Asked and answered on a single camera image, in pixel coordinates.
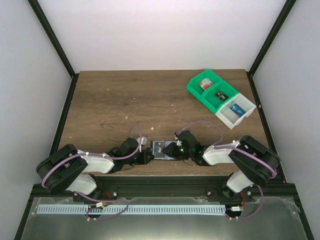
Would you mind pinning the dark green card in bin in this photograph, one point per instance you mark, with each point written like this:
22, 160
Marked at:
221, 96

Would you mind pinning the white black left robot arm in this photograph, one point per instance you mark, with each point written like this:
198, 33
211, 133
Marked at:
68, 169

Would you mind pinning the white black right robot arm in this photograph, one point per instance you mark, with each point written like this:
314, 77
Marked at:
256, 163

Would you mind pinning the black leather card holder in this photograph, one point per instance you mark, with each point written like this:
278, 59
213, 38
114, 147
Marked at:
167, 157

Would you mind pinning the black frame post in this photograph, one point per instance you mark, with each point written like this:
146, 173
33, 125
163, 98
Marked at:
43, 20
276, 27

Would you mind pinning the white slotted cable duct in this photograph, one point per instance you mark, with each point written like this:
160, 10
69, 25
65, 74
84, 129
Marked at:
81, 209

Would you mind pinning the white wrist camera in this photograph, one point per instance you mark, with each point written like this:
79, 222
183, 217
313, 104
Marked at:
142, 141
176, 135

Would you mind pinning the green plastic bin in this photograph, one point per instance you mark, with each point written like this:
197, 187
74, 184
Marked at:
193, 86
211, 102

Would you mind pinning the black frame post right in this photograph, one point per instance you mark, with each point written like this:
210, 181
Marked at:
276, 27

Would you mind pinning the red white card in bin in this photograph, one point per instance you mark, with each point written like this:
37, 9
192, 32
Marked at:
205, 83

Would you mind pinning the white plastic bin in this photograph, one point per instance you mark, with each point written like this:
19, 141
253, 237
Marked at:
228, 117

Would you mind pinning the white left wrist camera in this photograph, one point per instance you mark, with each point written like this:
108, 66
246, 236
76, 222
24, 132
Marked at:
142, 141

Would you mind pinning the black frame post left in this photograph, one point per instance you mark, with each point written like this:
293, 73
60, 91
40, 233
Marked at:
43, 20

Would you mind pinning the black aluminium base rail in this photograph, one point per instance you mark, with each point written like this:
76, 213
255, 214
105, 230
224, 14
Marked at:
210, 187

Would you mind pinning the blue card in bin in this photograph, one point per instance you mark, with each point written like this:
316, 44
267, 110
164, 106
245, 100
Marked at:
237, 110

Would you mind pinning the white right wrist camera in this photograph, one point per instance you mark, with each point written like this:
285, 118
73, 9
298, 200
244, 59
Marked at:
176, 135

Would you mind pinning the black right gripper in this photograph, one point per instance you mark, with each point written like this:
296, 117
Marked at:
173, 151

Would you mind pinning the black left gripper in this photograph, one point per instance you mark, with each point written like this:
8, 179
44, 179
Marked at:
147, 156

